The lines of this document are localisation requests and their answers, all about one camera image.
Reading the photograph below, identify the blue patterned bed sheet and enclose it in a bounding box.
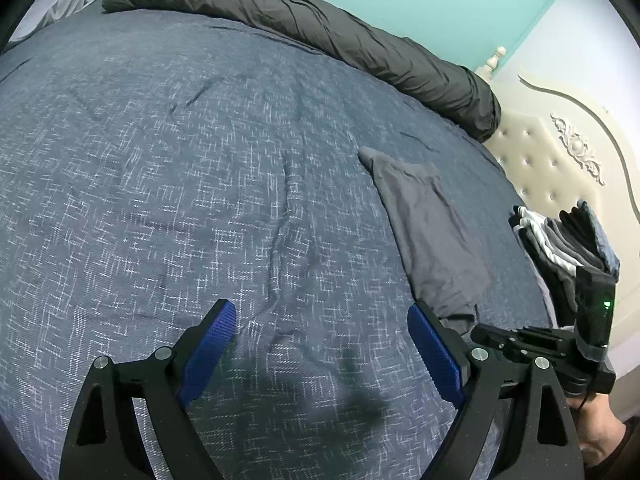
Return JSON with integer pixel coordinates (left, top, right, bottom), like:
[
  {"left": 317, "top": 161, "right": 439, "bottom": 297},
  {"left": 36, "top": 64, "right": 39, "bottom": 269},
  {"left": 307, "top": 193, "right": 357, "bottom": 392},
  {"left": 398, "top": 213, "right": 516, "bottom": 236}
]
[{"left": 1, "top": 3, "right": 548, "bottom": 479}]

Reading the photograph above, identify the grey garment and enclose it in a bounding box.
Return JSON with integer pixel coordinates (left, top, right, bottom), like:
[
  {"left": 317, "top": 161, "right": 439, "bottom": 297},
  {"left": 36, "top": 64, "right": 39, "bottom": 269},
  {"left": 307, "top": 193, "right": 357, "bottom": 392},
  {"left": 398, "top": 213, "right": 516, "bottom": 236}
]
[{"left": 358, "top": 148, "right": 490, "bottom": 336}]

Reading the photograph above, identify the stack of folded clothes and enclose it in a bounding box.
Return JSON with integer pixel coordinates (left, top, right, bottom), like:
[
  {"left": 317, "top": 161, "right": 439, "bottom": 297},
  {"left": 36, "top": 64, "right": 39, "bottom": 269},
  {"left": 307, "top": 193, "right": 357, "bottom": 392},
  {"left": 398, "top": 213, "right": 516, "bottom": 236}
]
[{"left": 509, "top": 204, "right": 608, "bottom": 327}]

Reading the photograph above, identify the cream tufted headboard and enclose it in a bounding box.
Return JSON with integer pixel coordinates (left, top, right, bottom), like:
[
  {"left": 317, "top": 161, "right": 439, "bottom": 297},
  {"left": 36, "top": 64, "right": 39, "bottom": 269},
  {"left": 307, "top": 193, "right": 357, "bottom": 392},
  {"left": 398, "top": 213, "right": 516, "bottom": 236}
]
[{"left": 476, "top": 47, "right": 639, "bottom": 375}]

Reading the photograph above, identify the dark grey rolled duvet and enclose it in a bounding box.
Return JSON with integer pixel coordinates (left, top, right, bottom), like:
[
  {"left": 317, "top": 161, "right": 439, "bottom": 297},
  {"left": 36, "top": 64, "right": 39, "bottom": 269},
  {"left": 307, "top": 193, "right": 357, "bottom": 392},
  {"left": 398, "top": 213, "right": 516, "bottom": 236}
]
[{"left": 103, "top": 0, "right": 501, "bottom": 142}]

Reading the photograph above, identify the light grey cloth bedside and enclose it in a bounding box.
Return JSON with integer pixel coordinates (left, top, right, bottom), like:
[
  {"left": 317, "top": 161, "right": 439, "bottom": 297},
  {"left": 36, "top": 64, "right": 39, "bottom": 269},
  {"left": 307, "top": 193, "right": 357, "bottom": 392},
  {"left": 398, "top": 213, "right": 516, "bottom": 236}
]
[{"left": 8, "top": 0, "right": 88, "bottom": 48}]

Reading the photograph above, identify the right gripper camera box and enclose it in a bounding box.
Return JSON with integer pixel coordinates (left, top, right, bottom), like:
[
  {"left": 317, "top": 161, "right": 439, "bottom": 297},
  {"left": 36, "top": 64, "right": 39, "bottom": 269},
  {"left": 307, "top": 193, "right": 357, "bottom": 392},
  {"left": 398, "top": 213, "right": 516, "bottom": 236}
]
[{"left": 575, "top": 266, "right": 616, "bottom": 362}]

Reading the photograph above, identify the person's right hand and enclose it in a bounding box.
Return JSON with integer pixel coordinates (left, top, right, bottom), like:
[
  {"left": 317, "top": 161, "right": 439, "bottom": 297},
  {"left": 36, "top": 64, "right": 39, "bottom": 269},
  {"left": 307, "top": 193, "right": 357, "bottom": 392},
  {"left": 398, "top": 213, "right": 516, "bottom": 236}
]
[{"left": 565, "top": 393, "right": 626, "bottom": 465}]

